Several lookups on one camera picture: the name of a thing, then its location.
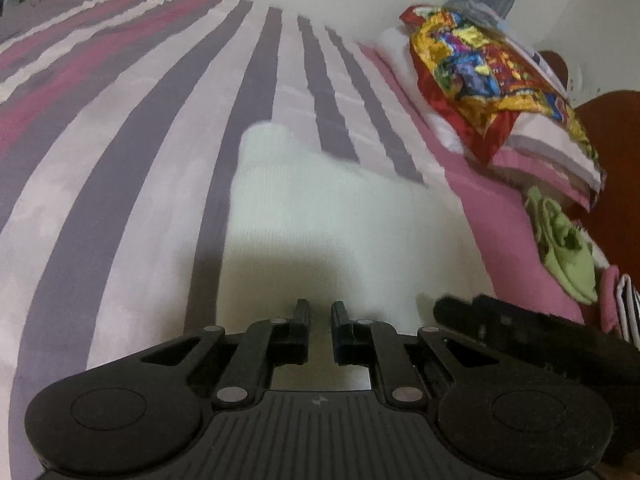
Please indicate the dark red wooden headboard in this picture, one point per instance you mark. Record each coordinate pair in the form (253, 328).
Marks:
(607, 130)

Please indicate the pink small garment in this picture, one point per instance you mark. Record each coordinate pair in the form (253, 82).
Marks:
(609, 318)

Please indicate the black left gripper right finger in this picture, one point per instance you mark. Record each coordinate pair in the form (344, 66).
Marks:
(416, 369)

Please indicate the white garment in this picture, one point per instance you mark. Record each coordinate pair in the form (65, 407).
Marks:
(306, 225)

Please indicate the green small garment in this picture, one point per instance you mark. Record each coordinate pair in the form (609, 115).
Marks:
(562, 248)

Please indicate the colourful red yellow satin cloth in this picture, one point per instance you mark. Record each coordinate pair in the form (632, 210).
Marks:
(471, 76)

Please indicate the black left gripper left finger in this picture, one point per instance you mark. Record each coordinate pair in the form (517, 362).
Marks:
(236, 369)

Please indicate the pink purple striped bedsheet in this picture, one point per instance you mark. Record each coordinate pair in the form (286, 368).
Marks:
(121, 125)

